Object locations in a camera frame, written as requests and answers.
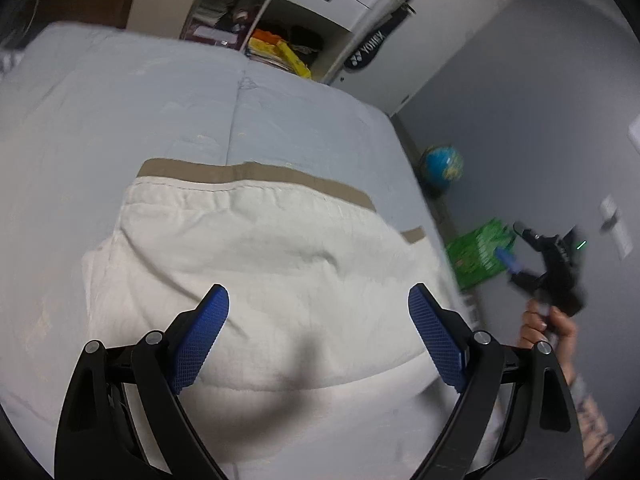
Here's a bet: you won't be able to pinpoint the green shopping bag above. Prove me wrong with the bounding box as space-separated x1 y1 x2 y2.
445 217 519 291

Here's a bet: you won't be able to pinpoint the brown wooden headboard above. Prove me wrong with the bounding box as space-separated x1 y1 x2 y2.
24 0 143 31

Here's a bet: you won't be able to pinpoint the light blue bed sheet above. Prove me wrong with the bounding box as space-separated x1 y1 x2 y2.
0 22 471 480

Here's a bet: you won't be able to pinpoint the pile of yellow packets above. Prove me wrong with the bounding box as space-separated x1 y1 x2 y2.
246 30 313 80

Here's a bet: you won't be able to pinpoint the white open shelf unit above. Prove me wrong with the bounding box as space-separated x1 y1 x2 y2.
177 0 416 87

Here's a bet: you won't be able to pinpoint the black racket bag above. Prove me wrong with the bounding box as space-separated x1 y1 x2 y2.
342 2 416 71

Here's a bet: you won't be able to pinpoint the person's right hand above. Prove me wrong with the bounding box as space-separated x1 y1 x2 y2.
517 299 579 357

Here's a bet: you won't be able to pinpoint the person's right forearm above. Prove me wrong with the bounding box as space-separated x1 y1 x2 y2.
562 332 617 468

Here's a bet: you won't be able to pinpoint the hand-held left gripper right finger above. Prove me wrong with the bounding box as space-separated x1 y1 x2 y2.
407 283 586 480

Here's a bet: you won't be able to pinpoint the clutter of clothes and papers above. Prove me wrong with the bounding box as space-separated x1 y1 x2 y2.
181 0 262 50

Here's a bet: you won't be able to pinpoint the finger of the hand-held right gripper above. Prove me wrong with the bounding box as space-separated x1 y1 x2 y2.
494 247 547 295
512 220 557 255

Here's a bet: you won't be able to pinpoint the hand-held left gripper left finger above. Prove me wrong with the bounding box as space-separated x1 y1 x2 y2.
54 283 236 480

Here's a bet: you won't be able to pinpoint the blue globe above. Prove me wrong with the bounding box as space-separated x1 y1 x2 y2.
419 144 465 194

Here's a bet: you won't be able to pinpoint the white shorts with tan waistband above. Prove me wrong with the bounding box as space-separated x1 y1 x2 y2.
80 158 507 480

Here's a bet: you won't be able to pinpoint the white wall switch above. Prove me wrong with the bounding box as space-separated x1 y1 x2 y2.
599 194 634 262

